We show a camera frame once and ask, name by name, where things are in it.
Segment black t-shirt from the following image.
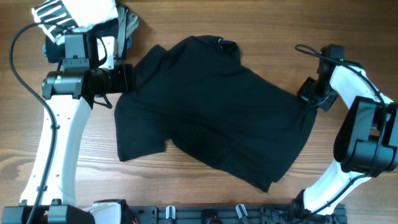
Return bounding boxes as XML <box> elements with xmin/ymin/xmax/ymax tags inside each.
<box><xmin>114</xmin><ymin>36</ymin><xmax>317</xmax><ymax>192</ymax></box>

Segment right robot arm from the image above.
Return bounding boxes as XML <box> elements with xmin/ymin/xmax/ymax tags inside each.
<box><xmin>289</xmin><ymin>64</ymin><xmax>397</xmax><ymax>221</ymax></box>

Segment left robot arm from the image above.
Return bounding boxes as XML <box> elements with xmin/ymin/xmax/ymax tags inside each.
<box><xmin>1</xmin><ymin>33</ymin><xmax>137</xmax><ymax>223</ymax></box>

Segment grey folded garment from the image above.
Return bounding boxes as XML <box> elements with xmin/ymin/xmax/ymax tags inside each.
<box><xmin>117</xmin><ymin>5</ymin><xmax>139</xmax><ymax>60</ymax></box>

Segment black and white folded garment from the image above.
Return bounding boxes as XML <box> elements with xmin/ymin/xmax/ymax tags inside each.
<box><xmin>31</xmin><ymin>0</ymin><xmax>118</xmax><ymax>45</ymax></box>

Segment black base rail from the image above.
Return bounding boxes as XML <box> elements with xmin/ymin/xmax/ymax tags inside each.
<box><xmin>130</xmin><ymin>204</ymin><xmax>348</xmax><ymax>224</ymax></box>

